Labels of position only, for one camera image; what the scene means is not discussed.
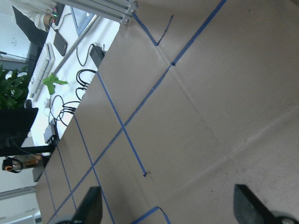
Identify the green potted plant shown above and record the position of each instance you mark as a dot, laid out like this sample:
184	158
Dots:
13	87

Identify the black smartphone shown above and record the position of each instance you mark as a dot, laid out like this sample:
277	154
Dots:
60	44

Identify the blue teach pendant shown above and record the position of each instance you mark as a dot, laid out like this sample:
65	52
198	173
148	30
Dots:
81	19

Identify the white keyboard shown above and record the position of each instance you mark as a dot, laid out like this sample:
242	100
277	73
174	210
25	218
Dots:
41	71

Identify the black power adapter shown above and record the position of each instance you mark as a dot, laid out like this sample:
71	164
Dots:
97	55

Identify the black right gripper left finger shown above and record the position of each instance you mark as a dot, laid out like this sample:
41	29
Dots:
90	209

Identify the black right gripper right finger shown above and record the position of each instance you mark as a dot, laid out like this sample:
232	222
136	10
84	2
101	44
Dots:
248	209

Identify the green plastic tool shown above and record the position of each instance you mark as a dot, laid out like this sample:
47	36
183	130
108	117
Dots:
50	81

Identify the aluminium frame post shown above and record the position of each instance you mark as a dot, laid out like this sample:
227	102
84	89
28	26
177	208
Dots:
120	11

